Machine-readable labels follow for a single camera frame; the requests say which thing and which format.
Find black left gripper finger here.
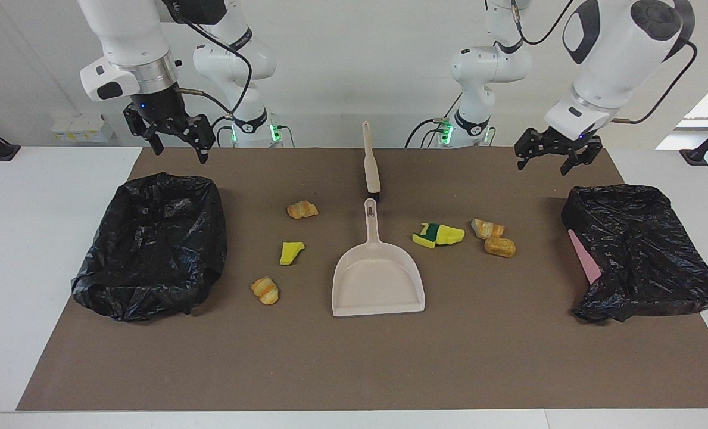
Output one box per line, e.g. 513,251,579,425
514,128,546,172
560,143,603,176

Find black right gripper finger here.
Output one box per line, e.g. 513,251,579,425
123,106,165,157
172,113,216,165

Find pale toy bread slice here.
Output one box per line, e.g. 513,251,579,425
471,218,506,240

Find brown toy bread roll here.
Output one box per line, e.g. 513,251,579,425
484,237,517,259

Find plain yellow sponge piece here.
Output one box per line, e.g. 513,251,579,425
436,224,466,247

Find toy croissant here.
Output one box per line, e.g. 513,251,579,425
286,201,319,220
250,276,280,306

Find yellow and green sponge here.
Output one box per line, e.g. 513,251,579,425
412,223,441,250

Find yellow sponge wedge piece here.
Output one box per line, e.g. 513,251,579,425
279,241,306,266

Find beige hand brush black bristles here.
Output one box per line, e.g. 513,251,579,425
361,121,382,202

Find beige plastic dustpan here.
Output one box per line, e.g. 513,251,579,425
332,198,426,318

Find pink plastic bin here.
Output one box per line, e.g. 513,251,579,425
568,229,602,285

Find black trash bag pink bin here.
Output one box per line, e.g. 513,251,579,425
561,184,708,324

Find brown table mat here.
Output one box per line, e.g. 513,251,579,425
16,147,708,412

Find black right base cable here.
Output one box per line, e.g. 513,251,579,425
204,115,235,148

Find black base cable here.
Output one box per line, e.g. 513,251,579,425
404,116,450,148
204,115,235,148

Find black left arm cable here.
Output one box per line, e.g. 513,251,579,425
511,0,698,125

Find white wall socket box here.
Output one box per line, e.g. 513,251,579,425
51,114,116,143

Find black left base cable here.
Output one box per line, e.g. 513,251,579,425
404,116,450,148

